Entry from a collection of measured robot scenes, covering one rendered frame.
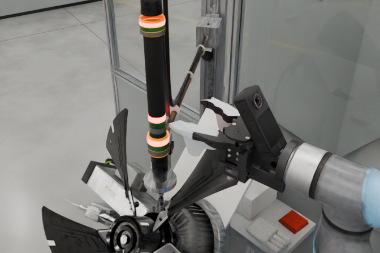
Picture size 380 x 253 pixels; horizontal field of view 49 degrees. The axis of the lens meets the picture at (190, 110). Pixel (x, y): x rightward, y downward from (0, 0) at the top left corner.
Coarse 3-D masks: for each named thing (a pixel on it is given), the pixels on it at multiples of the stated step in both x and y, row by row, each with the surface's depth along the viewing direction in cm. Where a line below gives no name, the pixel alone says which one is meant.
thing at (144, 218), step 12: (120, 216) 106; (132, 216) 105; (144, 216) 110; (156, 216) 114; (120, 228) 106; (132, 228) 104; (144, 228) 103; (168, 228) 110; (108, 240) 107; (120, 240) 106; (132, 240) 103; (144, 240) 102; (156, 240) 105; (168, 240) 109; (108, 252) 106; (120, 252) 104; (132, 252) 102
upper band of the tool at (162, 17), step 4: (140, 16) 70; (144, 16) 71; (148, 16) 72; (152, 16) 72; (156, 16) 72; (160, 16) 71; (164, 16) 70; (140, 20) 69; (144, 20) 68; (148, 20) 72; (152, 20) 72; (156, 20) 72; (160, 20) 68; (164, 24) 70; (148, 32) 69; (152, 32) 69; (156, 32) 69
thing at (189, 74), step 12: (168, 12) 78; (168, 24) 79; (168, 36) 80; (204, 36) 128; (168, 48) 82; (204, 48) 122; (168, 60) 83; (168, 72) 85; (168, 84) 86; (180, 96) 98
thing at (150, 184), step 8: (168, 160) 88; (168, 168) 90; (144, 176) 89; (152, 176) 89; (168, 176) 89; (144, 184) 88; (152, 184) 87; (160, 184) 87; (168, 184) 87; (152, 192) 87; (160, 192) 86
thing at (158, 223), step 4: (168, 204) 111; (160, 212) 112; (164, 212) 109; (160, 216) 109; (164, 216) 105; (156, 220) 109; (164, 220) 103; (156, 224) 106; (160, 224) 103; (156, 228) 103
